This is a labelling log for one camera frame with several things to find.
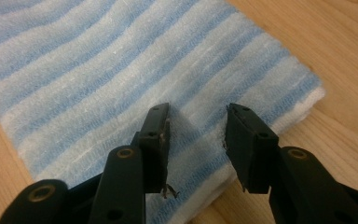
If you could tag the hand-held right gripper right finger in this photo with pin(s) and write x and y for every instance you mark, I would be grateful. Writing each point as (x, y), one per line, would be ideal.
(248, 152)

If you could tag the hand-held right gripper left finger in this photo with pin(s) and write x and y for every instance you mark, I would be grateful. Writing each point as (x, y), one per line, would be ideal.
(154, 149)

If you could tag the blue white striped towel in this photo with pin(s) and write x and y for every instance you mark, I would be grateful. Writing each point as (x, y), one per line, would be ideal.
(121, 71)

